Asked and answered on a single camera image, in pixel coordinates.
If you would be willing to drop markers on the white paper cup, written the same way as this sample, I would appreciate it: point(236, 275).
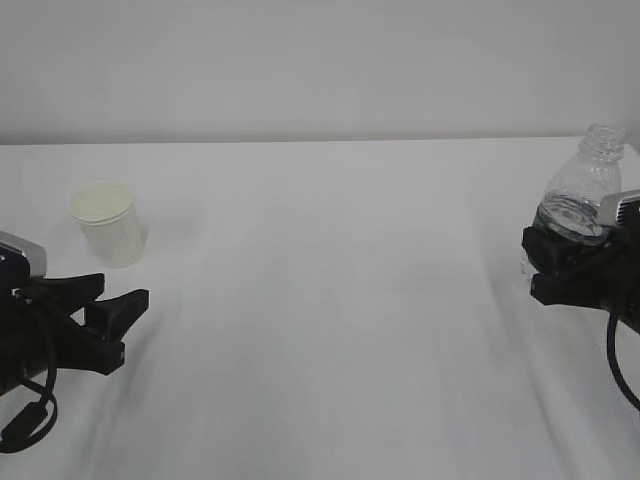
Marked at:
point(106, 214)

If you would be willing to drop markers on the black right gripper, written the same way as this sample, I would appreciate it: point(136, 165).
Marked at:
point(573, 274)

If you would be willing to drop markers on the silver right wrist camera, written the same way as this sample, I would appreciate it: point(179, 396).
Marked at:
point(619, 212)

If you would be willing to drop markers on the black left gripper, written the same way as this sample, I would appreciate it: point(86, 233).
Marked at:
point(38, 335)

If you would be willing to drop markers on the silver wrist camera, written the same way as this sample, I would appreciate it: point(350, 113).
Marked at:
point(619, 212)
point(34, 254)

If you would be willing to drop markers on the clear water bottle green label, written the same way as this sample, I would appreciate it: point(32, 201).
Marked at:
point(568, 207)

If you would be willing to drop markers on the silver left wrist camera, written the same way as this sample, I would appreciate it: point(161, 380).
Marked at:
point(34, 254)

